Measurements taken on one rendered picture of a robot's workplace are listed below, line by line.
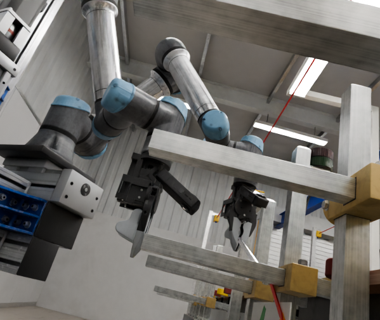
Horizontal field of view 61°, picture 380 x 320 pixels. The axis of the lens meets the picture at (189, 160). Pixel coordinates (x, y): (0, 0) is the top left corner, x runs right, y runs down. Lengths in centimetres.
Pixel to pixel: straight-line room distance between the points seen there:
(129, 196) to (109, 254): 786
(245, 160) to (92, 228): 829
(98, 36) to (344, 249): 73
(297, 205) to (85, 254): 799
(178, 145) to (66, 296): 822
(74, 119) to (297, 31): 90
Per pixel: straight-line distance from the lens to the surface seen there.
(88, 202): 93
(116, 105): 71
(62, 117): 107
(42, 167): 97
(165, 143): 45
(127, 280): 843
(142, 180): 67
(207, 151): 45
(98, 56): 89
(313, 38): 25
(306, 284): 67
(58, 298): 865
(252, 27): 25
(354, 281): 50
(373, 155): 267
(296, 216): 77
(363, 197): 47
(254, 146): 103
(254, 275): 67
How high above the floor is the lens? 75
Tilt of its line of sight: 24 degrees up
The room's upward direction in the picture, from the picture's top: 15 degrees clockwise
